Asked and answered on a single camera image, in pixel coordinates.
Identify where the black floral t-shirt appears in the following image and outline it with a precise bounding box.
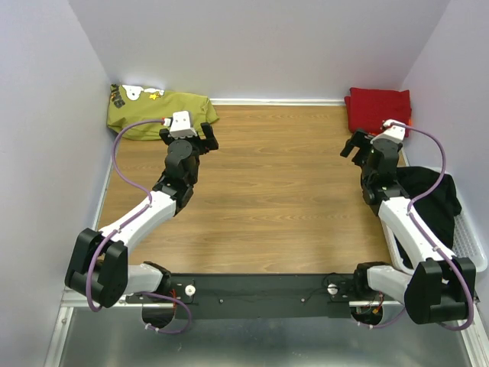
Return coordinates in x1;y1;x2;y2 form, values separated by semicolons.
397;167;462;249

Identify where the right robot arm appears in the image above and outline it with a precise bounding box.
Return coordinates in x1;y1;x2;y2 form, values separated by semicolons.
340;120;476;331

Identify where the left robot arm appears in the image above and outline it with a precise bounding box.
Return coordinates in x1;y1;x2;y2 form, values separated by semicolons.
65;115;219;312

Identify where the red folded t-shirt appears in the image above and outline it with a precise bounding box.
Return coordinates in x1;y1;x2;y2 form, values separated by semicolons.
344;87;412;135

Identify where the olive green folded t-shirt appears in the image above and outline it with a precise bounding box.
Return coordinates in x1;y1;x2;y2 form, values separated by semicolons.
106;84;219;141

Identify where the white plastic basket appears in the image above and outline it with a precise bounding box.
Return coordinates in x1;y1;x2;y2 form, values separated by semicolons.
378;197;487;275

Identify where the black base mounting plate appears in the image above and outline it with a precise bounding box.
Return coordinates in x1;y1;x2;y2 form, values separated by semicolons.
125;272;387;320

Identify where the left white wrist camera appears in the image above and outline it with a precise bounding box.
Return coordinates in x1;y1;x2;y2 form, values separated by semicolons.
164;111;198;139

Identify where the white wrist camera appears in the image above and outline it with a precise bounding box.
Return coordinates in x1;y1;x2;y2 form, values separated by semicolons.
371;119;406;144
164;111;198;139

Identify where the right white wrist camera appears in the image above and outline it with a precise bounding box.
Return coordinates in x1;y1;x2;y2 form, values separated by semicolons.
371;119;406;144

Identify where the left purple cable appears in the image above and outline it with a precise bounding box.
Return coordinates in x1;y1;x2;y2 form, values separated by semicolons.
86;118;192;335

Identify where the aluminium frame rail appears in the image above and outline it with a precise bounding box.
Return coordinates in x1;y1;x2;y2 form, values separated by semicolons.
45;291;488;366

